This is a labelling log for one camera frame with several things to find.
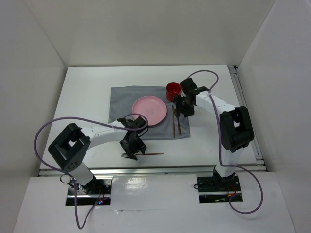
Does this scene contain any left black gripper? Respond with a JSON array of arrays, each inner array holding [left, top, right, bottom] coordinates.
[[119, 135, 146, 160]]

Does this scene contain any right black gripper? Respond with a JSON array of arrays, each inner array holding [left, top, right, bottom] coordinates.
[[175, 95, 195, 117]]

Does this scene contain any copper fork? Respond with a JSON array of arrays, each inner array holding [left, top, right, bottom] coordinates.
[[121, 153, 165, 160]]

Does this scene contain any copper knife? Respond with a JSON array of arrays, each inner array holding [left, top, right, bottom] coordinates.
[[172, 105, 175, 139]]

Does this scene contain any copper spoon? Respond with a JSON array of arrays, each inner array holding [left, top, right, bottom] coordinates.
[[176, 116, 182, 135]]

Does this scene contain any red mug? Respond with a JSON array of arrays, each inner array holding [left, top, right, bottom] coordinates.
[[166, 82, 182, 102]]

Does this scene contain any pink plate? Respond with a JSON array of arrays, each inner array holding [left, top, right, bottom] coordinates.
[[132, 96, 167, 126]]

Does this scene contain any grey cloth placemat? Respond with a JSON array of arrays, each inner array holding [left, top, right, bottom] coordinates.
[[109, 86, 190, 140]]

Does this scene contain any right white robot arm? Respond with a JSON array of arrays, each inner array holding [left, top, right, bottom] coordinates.
[[175, 78, 255, 192]]

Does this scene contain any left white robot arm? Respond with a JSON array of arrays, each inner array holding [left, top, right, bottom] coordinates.
[[48, 116, 148, 194]]

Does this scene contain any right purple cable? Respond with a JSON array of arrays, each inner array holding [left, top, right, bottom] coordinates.
[[187, 70, 264, 214]]

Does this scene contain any purple cable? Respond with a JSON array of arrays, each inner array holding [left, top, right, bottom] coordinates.
[[187, 70, 264, 214], [33, 114, 149, 230]]

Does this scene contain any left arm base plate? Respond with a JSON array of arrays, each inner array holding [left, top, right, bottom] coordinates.
[[60, 176, 112, 206]]

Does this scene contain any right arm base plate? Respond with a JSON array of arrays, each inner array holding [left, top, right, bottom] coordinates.
[[193, 176, 243, 204]]

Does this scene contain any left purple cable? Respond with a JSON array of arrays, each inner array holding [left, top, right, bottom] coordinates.
[[33, 114, 149, 230]]

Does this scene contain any aluminium rail frame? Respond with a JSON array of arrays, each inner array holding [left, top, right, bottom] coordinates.
[[38, 64, 267, 177]]

